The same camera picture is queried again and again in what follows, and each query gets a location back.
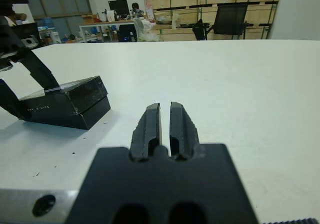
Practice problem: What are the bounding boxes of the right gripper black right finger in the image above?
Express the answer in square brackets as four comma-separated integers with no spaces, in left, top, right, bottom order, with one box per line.
[169,101,201,161]

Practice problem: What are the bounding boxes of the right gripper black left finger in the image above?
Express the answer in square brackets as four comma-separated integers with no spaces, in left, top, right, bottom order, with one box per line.
[129,103,163,161]

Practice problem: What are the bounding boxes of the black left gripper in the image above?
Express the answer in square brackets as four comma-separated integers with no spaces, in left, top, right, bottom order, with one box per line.
[0,15,62,122]

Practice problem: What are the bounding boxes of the glossy black box lid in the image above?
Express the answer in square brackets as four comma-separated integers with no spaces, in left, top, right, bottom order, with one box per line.
[18,75,108,115]

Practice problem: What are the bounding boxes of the open cardboard box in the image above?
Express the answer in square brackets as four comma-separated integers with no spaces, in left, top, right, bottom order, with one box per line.
[81,13,99,24]

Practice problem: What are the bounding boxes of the white-framed wooden desk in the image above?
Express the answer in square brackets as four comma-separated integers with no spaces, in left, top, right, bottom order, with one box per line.
[78,18,138,43]

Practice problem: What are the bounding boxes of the black computer tower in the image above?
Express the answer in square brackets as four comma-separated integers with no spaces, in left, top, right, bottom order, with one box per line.
[118,24,138,42]

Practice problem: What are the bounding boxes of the white plastic bag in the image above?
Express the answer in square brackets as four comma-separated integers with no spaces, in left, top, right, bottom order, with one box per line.
[133,18,160,42]

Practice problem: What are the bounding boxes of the black computer monitor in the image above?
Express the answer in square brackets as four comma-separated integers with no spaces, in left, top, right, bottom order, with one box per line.
[107,0,131,19]

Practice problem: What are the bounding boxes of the pink package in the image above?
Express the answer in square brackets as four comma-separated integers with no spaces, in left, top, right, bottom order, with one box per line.
[145,0,155,20]

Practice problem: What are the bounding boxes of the black mesh office chair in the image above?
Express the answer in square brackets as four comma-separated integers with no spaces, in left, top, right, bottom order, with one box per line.
[192,1,252,41]

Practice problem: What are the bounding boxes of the seated person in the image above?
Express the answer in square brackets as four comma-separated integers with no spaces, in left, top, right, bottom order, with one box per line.
[130,2,146,18]

